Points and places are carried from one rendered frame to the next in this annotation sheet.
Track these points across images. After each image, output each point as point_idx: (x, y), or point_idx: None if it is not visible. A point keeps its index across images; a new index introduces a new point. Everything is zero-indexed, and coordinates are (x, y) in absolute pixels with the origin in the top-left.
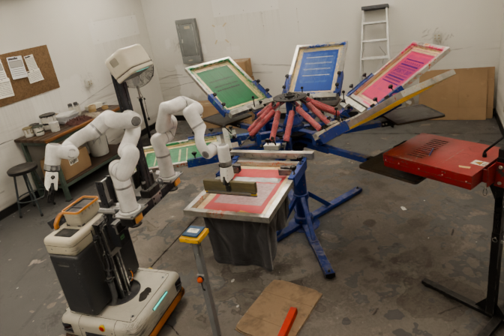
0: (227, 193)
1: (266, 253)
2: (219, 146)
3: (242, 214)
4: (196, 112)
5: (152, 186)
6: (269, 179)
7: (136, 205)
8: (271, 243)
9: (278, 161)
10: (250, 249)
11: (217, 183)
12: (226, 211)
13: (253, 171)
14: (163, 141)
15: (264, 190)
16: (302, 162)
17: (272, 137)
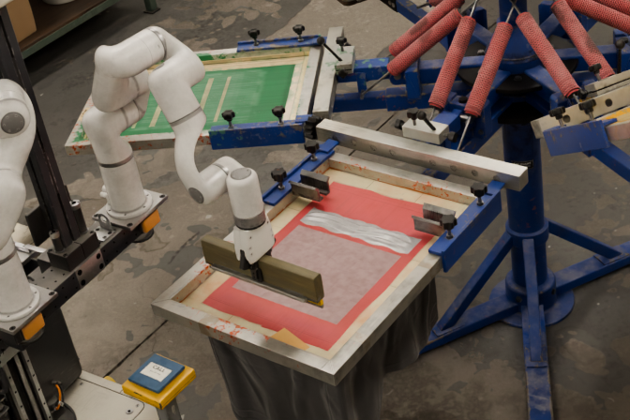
0: (254, 284)
1: None
2: (231, 179)
3: (277, 350)
4: (179, 86)
5: (79, 241)
6: (389, 237)
7: (26, 297)
8: (363, 409)
9: (430, 180)
10: (308, 413)
11: (232, 256)
12: (246, 332)
13: (362, 198)
14: (112, 129)
15: (364, 271)
16: (487, 198)
17: (421, 114)
